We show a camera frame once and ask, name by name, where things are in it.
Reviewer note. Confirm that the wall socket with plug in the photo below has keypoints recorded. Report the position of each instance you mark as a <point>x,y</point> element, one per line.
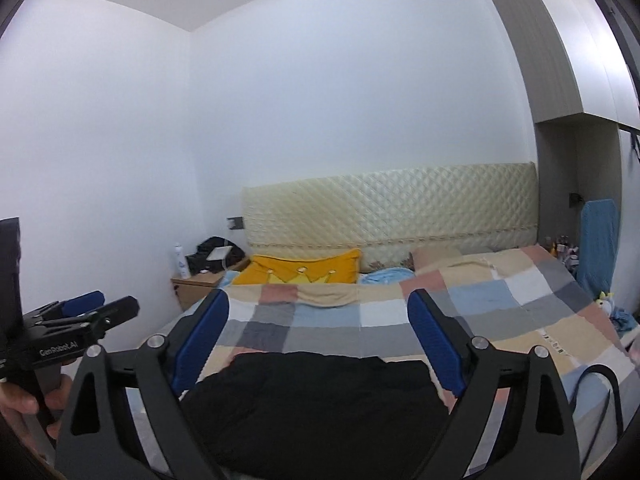
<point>235,223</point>

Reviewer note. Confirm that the crumpled pale blue cloth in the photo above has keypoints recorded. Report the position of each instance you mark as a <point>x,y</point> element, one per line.
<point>625,320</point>

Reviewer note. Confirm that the black pants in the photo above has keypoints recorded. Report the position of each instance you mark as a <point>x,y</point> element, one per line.
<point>310,410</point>

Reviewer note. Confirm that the wooden nightstand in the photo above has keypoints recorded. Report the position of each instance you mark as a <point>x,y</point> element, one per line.
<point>192,292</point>

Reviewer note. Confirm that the plush toy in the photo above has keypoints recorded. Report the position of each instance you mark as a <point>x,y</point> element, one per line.
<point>604,302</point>

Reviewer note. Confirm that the black bag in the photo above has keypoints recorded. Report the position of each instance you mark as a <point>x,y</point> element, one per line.
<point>200,260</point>

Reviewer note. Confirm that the grey wardrobe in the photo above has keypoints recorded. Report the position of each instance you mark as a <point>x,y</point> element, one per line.
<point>565,35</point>

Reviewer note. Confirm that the cream quilted headboard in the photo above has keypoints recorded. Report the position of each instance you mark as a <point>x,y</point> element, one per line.
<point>390,205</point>

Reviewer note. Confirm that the dark wall socket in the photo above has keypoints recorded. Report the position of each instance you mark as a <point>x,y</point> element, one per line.
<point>576,198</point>

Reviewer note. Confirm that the blue towel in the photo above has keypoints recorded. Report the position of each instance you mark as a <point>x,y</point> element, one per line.
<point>597,245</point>

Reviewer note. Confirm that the white box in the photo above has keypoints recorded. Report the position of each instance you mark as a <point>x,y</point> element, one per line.
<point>220,253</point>

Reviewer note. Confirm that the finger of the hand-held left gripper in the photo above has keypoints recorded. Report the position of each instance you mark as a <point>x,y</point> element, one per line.
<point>82,302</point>
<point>115,312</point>

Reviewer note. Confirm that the bedside clutter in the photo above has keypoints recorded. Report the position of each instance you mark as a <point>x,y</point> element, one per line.
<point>562,250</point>

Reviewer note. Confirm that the white spray bottle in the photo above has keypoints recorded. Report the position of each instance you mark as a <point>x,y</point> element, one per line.
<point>182,262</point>

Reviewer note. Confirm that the yellow pillow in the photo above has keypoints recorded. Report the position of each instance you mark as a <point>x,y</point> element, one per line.
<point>290,270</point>

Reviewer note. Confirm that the checked patchwork blanket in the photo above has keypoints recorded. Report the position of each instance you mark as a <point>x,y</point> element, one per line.
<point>380,310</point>

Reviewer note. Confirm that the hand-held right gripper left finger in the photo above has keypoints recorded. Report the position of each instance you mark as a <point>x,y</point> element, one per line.
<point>200,340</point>

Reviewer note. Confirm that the pink pillow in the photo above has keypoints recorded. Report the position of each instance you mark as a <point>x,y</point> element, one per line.
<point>435,256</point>

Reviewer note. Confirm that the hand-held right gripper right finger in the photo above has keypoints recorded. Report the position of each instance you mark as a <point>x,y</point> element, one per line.
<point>435,345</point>

